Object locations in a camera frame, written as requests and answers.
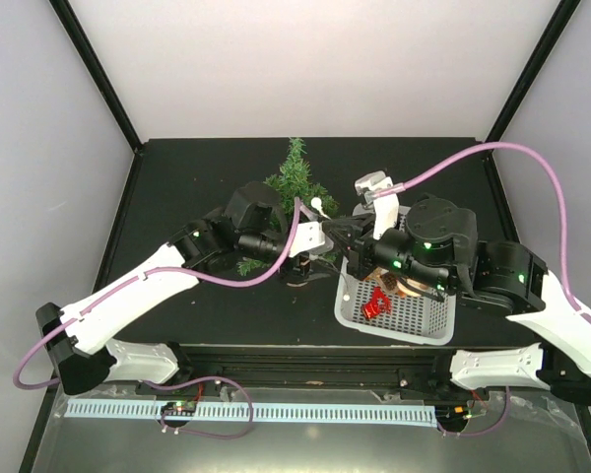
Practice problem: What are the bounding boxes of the white string lights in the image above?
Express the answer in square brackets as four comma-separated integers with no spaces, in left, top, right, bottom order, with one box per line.
[309,197,359,302]

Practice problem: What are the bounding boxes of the white perforated plastic basket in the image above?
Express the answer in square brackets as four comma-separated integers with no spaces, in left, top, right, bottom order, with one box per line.
[334,259,457,346]

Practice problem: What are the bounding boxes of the small green christmas tree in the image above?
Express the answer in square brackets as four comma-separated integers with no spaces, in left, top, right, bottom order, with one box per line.
[236,138,339,276]

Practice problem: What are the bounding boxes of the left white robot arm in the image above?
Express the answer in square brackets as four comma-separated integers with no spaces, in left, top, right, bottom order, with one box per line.
[35,181,326,395]

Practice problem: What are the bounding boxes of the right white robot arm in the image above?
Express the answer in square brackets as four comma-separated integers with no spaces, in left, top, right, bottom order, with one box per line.
[321,196,591,406]

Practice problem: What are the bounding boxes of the pine cone ornament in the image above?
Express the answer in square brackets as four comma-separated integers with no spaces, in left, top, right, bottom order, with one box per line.
[379,273,398,293]

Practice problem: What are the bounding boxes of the snowman ornament with hat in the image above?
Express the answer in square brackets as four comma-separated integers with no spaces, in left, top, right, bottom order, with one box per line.
[396,279,431,298]

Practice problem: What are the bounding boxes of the red reindeer ornament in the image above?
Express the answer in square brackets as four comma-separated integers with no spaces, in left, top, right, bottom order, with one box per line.
[361,287,392,320]

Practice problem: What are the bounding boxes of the right circuit board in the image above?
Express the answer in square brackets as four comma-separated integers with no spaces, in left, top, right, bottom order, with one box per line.
[435,400,489,421]

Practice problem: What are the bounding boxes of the left green circuit board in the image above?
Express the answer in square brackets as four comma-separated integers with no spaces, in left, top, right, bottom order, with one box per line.
[161,401,197,417]

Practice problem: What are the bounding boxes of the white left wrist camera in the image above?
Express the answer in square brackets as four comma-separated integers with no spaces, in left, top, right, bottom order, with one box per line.
[289,222,327,257]

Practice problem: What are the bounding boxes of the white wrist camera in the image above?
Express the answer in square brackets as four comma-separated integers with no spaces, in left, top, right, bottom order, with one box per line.
[354,170,399,240]
[289,222,327,257]

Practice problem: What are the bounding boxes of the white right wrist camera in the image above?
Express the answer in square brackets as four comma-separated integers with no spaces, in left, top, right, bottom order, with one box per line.
[354,170,399,240]

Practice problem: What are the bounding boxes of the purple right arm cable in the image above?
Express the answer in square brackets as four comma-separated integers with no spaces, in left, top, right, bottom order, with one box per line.
[373,142,591,341]

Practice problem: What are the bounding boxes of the white slotted cable duct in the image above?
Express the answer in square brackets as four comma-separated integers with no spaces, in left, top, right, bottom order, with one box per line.
[64,399,437,428]

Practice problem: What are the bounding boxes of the right black frame post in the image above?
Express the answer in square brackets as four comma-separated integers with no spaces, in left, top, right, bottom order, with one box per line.
[485,0,583,149]

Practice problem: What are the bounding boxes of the black frame post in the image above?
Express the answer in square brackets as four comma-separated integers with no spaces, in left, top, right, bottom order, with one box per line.
[485,0,583,149]
[48,0,144,154]

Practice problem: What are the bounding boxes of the left black frame post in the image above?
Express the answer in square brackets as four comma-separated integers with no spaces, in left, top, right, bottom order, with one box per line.
[48,0,144,154]

